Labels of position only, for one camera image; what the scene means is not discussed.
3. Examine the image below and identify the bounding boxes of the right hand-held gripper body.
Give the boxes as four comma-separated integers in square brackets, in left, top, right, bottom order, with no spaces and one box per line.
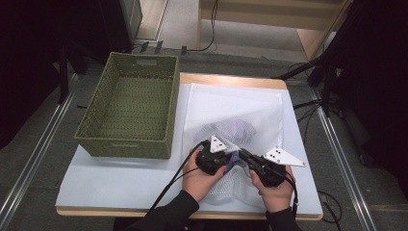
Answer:
[251,146,306,188]

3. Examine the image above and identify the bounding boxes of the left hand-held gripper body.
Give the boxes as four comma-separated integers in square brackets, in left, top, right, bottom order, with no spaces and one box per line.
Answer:
[195,135,230,176]

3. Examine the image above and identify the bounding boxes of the purple shirt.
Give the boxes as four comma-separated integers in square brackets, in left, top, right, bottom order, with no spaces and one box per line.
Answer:
[200,119,258,172]

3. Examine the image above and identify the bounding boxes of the white mesh laundry bag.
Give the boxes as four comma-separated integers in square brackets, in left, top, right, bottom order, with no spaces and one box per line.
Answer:
[182,82,285,210]

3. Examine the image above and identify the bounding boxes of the green woven basket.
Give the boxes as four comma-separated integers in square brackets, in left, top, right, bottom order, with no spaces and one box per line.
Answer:
[73,51,180,161]

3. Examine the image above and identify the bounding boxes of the person's right hand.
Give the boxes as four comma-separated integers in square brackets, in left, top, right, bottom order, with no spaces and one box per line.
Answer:
[249,167,296,214]

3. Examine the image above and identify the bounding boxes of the person's left hand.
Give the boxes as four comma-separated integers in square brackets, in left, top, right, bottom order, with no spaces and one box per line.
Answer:
[182,150,227,203]

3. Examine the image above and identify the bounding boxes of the pale blue table sheet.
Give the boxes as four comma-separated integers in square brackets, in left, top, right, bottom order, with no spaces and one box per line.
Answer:
[55,82,324,217]

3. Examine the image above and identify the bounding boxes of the black metal stand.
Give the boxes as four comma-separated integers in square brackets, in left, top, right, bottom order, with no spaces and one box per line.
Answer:
[57,41,88,105]
[272,0,367,116]

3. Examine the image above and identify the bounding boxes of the dark cabinet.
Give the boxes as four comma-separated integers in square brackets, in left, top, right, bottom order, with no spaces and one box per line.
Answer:
[99,0,143,54]

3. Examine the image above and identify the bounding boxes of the right hand-held gripper cable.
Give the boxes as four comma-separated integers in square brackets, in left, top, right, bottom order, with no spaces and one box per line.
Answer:
[282,172,300,219]

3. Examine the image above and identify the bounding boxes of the hand-held gripper cable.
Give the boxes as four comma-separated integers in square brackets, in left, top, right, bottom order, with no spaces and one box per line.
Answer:
[145,140,210,216]
[282,172,300,219]

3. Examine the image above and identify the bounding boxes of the left hand-held gripper cable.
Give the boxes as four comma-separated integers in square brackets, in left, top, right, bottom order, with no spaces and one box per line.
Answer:
[145,140,210,216]

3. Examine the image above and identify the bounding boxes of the looped black floor cable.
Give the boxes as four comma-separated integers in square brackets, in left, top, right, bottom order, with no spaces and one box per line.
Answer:
[317,191,344,224]

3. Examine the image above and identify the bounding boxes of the metal floor rail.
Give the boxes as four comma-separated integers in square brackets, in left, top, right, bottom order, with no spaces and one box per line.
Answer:
[309,86,378,231]
[0,73,80,225]

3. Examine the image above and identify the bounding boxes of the black floor cables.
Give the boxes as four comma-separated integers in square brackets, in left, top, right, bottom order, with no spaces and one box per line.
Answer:
[293,98,323,136]

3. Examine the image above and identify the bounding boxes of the thin black hanging cable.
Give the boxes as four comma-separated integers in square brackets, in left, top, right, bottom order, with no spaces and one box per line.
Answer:
[189,0,219,53]

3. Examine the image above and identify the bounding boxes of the light wooden furniture frame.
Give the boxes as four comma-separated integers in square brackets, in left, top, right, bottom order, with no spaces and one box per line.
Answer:
[196,0,354,61]

